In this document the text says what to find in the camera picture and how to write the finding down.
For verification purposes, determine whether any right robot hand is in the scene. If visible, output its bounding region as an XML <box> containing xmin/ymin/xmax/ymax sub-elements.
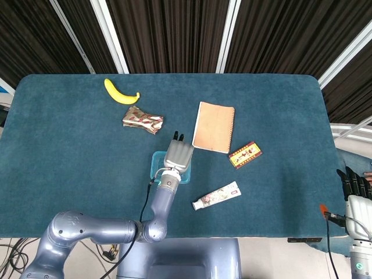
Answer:
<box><xmin>319</xmin><ymin>166</ymin><xmax>372</xmax><ymax>238</ymax></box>

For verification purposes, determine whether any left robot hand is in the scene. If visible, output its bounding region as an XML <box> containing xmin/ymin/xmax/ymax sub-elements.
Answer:
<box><xmin>163</xmin><ymin>130</ymin><xmax>195</xmax><ymax>175</ymax></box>

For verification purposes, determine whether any blue translucent plastic lid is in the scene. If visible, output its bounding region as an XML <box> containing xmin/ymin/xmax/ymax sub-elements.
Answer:
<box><xmin>151</xmin><ymin>150</ymin><xmax>192</xmax><ymax>185</ymax></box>

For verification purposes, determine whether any clear plastic container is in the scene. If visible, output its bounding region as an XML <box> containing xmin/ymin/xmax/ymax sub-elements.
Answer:
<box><xmin>152</xmin><ymin>152</ymin><xmax>191</xmax><ymax>183</ymax></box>

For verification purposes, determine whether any tan spiral notebook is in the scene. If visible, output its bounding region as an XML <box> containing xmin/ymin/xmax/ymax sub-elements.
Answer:
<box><xmin>191</xmin><ymin>101</ymin><xmax>235</xmax><ymax>154</ymax></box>

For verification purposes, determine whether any crumpled gold red snack wrapper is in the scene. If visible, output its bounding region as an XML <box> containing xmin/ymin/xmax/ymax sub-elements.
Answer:
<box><xmin>122</xmin><ymin>106</ymin><xmax>164</xmax><ymax>135</ymax></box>

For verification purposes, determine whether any white printed cream tube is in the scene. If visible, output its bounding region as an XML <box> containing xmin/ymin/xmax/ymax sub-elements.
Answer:
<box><xmin>192</xmin><ymin>181</ymin><xmax>242</xmax><ymax>211</ymax></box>

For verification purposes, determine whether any teal cloth covered furniture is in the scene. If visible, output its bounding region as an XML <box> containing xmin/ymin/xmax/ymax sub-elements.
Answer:
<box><xmin>334</xmin><ymin>145</ymin><xmax>372</xmax><ymax>175</ymax></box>

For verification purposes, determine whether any red yellow small carton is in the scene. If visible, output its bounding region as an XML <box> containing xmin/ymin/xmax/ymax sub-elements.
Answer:
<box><xmin>228</xmin><ymin>141</ymin><xmax>264</xmax><ymax>170</ymax></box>

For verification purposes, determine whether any yellow banana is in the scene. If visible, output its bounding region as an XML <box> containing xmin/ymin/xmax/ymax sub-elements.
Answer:
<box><xmin>104</xmin><ymin>78</ymin><xmax>141</xmax><ymax>104</ymax></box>

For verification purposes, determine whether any blue grey robot torso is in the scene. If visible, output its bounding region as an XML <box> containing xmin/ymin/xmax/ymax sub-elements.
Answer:
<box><xmin>116</xmin><ymin>238</ymin><xmax>242</xmax><ymax>279</ymax></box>

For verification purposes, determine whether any teal velvet tablecloth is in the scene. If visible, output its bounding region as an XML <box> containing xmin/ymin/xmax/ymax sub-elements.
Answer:
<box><xmin>0</xmin><ymin>73</ymin><xmax>351</xmax><ymax>258</ymax></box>

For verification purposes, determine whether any black power strip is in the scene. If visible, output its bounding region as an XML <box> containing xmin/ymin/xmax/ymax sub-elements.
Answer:
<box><xmin>103</xmin><ymin>244</ymin><xmax>120</xmax><ymax>261</ymax></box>

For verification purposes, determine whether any dark brown pleated curtain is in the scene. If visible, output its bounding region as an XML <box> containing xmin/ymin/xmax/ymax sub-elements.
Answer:
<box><xmin>0</xmin><ymin>0</ymin><xmax>372</xmax><ymax>126</ymax></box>

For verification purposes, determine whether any white blue board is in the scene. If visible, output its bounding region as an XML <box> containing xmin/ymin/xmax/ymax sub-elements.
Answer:
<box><xmin>0</xmin><ymin>77</ymin><xmax>15</xmax><ymax>96</ymax></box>

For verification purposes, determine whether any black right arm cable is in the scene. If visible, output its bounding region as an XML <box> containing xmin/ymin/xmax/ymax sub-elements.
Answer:
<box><xmin>324</xmin><ymin>216</ymin><xmax>340</xmax><ymax>279</ymax></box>

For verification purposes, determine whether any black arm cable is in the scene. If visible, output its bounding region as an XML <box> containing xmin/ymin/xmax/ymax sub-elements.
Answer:
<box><xmin>324</xmin><ymin>216</ymin><xmax>340</xmax><ymax>279</ymax></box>
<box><xmin>106</xmin><ymin>180</ymin><xmax>155</xmax><ymax>277</ymax></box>

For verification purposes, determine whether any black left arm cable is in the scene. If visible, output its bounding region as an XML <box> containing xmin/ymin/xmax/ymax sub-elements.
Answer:
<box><xmin>106</xmin><ymin>180</ymin><xmax>155</xmax><ymax>277</ymax></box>

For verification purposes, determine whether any black table bracket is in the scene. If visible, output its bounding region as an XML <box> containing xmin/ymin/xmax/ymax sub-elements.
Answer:
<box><xmin>287</xmin><ymin>237</ymin><xmax>323</xmax><ymax>244</ymax></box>

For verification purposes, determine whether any white metal tube frame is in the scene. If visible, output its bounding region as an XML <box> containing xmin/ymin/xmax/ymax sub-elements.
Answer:
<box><xmin>330</xmin><ymin>116</ymin><xmax>372</xmax><ymax>143</ymax></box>

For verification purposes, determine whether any wide white frame post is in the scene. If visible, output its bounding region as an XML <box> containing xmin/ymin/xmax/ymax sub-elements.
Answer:
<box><xmin>90</xmin><ymin>0</ymin><xmax>130</xmax><ymax>74</ymax></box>

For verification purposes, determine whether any slanted white frame post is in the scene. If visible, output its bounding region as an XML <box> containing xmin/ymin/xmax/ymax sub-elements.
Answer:
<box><xmin>318</xmin><ymin>20</ymin><xmax>372</xmax><ymax>90</ymax></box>

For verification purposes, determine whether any thin white frame post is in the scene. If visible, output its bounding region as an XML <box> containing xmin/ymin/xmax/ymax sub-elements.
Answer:
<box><xmin>49</xmin><ymin>0</ymin><xmax>96</xmax><ymax>74</ymax></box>

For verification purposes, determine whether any tangle of floor cables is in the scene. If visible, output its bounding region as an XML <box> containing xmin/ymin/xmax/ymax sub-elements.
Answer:
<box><xmin>0</xmin><ymin>238</ymin><xmax>40</xmax><ymax>274</ymax></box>

